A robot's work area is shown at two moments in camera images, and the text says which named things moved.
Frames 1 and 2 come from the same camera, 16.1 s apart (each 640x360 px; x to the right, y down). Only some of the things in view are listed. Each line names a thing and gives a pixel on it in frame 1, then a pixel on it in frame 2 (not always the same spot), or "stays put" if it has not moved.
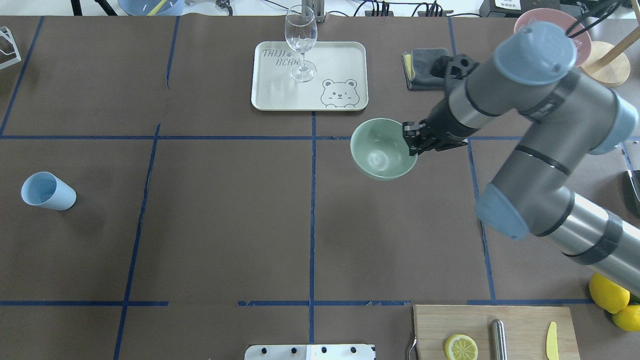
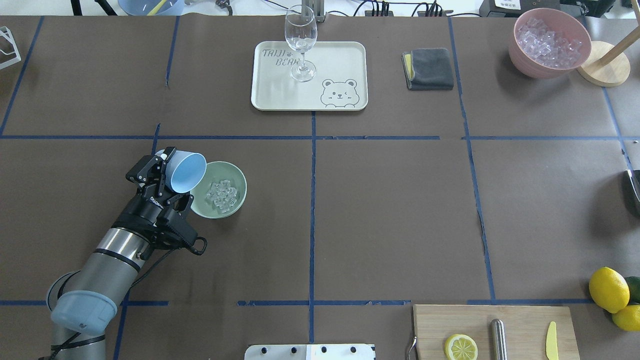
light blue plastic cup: x=45 y=189 -> x=186 y=171
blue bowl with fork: x=152 y=7 stays put
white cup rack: x=5 y=32 stays put
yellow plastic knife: x=551 y=342 stays put
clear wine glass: x=301 y=31 stays put
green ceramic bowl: x=380 y=149 -> x=222 y=191
